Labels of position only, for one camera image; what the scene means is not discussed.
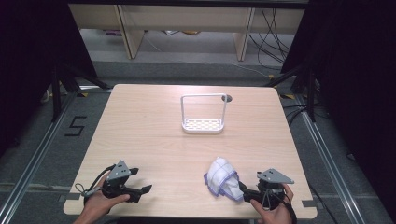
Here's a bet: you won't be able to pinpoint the black metal stand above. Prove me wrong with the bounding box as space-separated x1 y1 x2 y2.
263 65 318 123
50 61 112 123

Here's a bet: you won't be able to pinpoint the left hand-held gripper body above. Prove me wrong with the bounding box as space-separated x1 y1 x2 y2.
102 160 140 203

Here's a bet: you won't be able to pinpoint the person's right hand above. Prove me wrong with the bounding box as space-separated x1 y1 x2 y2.
249 183 295 224

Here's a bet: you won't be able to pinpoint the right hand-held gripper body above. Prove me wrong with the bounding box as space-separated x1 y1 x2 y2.
254 168 295 211

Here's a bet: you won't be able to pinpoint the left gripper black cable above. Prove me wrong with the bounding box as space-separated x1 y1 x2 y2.
74 163 117 200

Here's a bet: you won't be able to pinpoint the black curtain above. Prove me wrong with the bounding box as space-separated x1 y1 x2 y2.
0 0 98 157
279 0 396 216

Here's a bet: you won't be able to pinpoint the black floor cables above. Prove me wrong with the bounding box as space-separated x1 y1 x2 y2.
282 103 312 127

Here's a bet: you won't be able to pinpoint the white cloth with purple edge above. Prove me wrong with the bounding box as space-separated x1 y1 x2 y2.
204 156 245 202

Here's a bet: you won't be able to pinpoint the white rack with handle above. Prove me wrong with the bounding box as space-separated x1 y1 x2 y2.
180 92 228 134

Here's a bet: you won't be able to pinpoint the aluminium floor rail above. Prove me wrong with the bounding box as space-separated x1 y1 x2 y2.
293 92 369 224
0 91 78 224

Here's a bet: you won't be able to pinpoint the person's left hand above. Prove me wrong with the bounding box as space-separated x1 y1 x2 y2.
82 174 131 220

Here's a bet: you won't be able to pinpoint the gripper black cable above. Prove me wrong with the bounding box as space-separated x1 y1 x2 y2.
74 163 117 200
262 185 299 224

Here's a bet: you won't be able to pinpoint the bundle of black cables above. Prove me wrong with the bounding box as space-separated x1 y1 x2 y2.
247 7 296 68

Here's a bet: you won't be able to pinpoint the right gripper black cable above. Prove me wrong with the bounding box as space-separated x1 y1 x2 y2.
262 185 299 224

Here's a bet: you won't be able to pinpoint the beige wooden desk frame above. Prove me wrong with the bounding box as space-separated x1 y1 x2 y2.
68 3 305 62

